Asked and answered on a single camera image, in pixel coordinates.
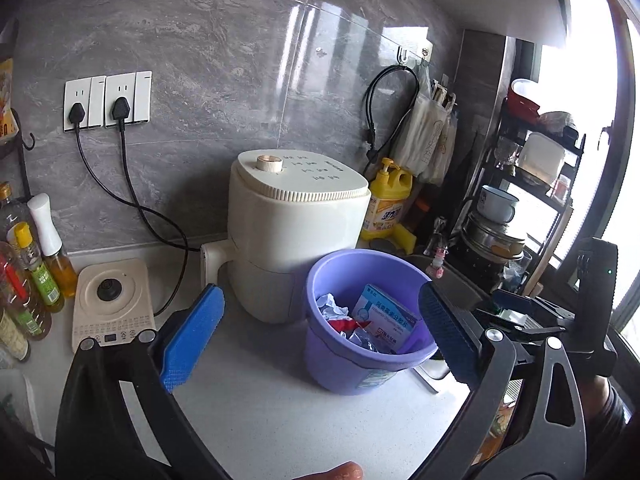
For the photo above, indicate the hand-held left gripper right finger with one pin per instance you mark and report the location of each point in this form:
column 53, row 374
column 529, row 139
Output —
column 447, row 330

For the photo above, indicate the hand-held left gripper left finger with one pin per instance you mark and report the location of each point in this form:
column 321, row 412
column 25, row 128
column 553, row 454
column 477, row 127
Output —
column 192, row 335

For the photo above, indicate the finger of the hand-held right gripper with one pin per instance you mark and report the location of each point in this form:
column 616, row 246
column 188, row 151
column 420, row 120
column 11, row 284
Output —
column 515, row 301

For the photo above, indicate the blue and white medicine box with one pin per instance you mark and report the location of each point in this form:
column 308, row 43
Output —
column 385, row 317

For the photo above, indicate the purple plastic bucket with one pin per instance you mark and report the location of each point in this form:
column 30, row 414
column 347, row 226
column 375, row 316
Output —
column 340, row 365

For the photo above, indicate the white tissue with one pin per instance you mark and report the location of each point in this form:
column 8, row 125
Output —
column 327, row 305

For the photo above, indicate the person's right forearm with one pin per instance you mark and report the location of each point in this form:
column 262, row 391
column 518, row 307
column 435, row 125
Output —
column 607, row 405

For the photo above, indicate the person's left hand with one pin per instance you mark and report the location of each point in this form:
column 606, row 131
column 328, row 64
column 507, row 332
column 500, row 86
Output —
column 335, row 472

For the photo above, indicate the steel sink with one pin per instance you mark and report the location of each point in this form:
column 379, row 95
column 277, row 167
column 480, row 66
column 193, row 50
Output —
column 465, row 280

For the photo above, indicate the small red and white bottle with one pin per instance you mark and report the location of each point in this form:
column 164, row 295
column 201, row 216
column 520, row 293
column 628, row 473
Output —
column 440, row 262

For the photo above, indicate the stacked steel pots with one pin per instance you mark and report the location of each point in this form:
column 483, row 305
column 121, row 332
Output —
column 490, row 237

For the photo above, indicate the silver foil wrapper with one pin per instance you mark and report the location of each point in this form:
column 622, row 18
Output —
column 367, row 342

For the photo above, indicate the cream kettle base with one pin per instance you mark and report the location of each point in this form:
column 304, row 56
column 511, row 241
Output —
column 110, row 310

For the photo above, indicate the chrome faucet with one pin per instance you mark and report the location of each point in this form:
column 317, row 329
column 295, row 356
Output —
column 437, row 235

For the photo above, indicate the white enamel mug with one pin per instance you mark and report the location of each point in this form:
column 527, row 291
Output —
column 495, row 205

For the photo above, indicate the pink cup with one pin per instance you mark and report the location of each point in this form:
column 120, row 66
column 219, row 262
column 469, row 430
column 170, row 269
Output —
column 561, row 187

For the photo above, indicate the black dish rack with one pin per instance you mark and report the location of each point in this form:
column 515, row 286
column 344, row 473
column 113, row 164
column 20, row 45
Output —
column 575, row 180

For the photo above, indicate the yellow detergent pump bottle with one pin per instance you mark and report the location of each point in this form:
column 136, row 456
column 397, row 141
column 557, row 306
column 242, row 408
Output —
column 382, row 210

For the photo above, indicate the white container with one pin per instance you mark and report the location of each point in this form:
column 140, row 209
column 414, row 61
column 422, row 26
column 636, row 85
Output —
column 542, row 160

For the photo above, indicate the glass goblet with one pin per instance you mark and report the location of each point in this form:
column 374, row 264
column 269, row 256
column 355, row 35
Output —
column 507, row 152

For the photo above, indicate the cream air fryer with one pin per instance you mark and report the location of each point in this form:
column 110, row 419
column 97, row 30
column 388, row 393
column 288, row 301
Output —
column 295, row 220

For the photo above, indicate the green label bottle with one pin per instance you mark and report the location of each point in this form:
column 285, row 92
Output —
column 40, row 275

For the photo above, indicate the white capped oil bottle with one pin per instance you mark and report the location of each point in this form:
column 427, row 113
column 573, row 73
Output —
column 50, row 245

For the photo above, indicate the amber oil bottle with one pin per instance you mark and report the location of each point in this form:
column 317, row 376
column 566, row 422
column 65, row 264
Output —
column 25, row 310

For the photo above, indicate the hanging printed white bag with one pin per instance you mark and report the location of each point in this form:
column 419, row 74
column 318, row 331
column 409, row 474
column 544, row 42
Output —
column 420, row 135

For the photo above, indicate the red bowl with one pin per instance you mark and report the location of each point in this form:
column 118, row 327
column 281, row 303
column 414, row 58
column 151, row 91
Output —
column 522, row 102

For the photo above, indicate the clear gold capped bottle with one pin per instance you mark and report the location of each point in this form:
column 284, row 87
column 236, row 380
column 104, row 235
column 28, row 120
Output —
column 12, row 215

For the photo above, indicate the hanging chopsticks pack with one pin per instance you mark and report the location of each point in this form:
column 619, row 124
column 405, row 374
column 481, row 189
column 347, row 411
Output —
column 442, row 95

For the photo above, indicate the black power plug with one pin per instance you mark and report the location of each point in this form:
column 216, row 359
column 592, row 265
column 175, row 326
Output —
column 76, row 114
column 121, row 110

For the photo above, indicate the yellow packet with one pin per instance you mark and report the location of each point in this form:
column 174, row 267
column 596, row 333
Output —
column 5, row 100

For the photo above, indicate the white wall socket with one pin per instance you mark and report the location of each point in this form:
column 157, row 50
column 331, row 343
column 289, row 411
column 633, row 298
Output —
column 140, row 95
column 95, row 100

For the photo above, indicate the clear wall hook strip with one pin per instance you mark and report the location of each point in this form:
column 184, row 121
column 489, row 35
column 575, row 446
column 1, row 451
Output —
column 414, row 55

